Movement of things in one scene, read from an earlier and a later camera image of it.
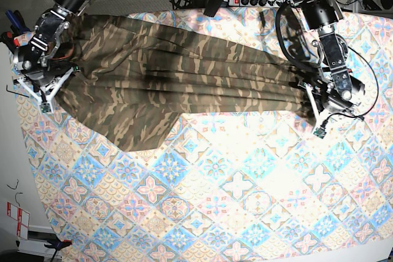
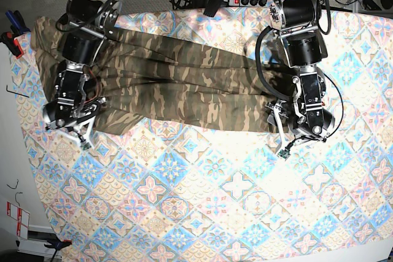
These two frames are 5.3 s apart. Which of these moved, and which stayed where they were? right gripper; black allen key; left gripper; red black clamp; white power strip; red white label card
Moved: left gripper; right gripper
Stayed: red white label card; black allen key; red black clamp; white power strip
